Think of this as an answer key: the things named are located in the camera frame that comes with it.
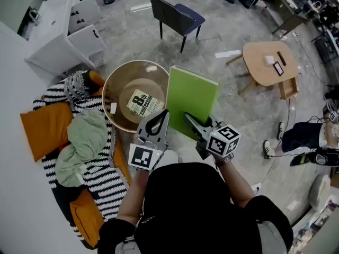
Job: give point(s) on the black remote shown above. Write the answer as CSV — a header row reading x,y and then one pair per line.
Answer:
x,y
281,58

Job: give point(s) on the small white label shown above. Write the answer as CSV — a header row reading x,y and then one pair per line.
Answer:
x,y
113,108

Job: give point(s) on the person's black shirt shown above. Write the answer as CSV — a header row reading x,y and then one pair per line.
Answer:
x,y
190,210

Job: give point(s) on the round beige basket table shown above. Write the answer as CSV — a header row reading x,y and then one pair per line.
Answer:
x,y
119,83

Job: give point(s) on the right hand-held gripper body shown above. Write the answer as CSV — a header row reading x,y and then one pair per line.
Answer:
x,y
223,141

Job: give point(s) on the chrome faucet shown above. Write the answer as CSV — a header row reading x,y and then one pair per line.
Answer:
x,y
34,17

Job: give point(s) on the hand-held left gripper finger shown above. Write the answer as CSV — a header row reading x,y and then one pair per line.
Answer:
x,y
140,131
164,134

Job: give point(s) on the black chair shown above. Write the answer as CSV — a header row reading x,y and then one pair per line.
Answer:
x,y
172,14

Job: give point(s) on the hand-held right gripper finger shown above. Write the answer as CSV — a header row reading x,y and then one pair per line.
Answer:
x,y
194,127
213,123

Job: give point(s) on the green notebook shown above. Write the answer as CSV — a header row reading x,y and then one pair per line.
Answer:
x,y
190,96

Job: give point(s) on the beige paperback book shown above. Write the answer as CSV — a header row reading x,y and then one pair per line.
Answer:
x,y
143,103

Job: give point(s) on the pale green knitted throw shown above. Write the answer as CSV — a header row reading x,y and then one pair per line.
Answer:
x,y
84,139

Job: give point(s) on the dark office desk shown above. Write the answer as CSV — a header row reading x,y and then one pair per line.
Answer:
x,y
288,17

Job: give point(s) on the person's white trousers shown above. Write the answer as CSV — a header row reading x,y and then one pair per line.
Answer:
x,y
190,155

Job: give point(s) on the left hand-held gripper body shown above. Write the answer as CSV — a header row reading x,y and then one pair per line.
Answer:
x,y
141,156

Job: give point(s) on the person's right forearm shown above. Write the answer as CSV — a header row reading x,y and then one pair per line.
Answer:
x,y
233,184

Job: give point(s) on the metal wristwatch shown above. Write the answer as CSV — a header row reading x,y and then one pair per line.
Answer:
x,y
225,161

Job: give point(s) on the orange cushion with dark piping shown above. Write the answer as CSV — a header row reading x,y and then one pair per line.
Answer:
x,y
87,216

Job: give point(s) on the orange sofa with striped cover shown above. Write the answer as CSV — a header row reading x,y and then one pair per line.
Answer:
x,y
106,189

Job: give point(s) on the black equipment pile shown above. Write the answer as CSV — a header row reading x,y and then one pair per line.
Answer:
x,y
320,157

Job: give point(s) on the plain orange cushion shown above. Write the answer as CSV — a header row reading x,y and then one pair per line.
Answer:
x,y
45,128

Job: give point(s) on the black framed card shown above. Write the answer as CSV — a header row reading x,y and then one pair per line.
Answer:
x,y
278,69

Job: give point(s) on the person's left forearm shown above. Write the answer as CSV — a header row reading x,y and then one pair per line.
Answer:
x,y
132,194

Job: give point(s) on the white sink cabinet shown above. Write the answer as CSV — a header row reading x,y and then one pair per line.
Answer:
x,y
53,44

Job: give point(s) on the small white box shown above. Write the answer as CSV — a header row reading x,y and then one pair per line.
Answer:
x,y
269,59

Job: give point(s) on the light wooden side table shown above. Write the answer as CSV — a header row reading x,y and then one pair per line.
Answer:
x,y
259,62

